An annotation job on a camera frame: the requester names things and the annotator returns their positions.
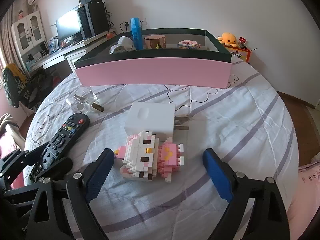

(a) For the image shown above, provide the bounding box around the black tv remote control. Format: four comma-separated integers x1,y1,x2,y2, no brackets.
29,113,90,183

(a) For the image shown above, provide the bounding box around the pink white block figure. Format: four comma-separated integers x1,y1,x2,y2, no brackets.
114,131,185,183

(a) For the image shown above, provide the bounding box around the striped white bed sheet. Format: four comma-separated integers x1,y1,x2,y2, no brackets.
23,55,299,240

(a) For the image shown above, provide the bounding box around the clear glass bottle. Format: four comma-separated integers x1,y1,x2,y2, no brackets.
66,92,105,113

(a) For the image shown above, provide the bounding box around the black office chair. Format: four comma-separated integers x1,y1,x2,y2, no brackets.
2,63,54,113

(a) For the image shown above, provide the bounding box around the white power adapter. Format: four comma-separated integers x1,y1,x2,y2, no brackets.
124,102,189,141

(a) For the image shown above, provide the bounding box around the white desk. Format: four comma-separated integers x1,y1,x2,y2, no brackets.
27,28,117,77

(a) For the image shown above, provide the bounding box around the pink and green storage box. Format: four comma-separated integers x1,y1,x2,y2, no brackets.
75,28,232,88

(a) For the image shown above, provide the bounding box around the red cartoon box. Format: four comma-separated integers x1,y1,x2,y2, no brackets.
224,45,252,62

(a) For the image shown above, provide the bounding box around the white glass door cabinet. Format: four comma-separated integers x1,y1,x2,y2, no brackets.
11,11,46,56

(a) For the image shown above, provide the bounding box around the black computer monitor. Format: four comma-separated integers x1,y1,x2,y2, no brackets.
56,7,80,43

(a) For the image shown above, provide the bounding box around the pink block donut model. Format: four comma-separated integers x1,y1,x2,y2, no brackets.
177,40,201,49

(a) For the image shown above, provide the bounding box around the orange cap bottle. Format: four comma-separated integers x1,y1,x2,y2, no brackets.
106,33,115,40

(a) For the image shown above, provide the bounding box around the yellow octopus plush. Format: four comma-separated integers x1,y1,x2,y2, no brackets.
217,33,238,48

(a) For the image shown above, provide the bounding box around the rose gold lidded jar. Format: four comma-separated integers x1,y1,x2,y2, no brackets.
145,34,166,49

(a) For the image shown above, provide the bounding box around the black computer tower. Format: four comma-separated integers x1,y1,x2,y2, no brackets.
76,2,109,40

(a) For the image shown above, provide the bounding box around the blue highlighter marker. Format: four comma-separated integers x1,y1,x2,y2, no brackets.
130,17,143,50

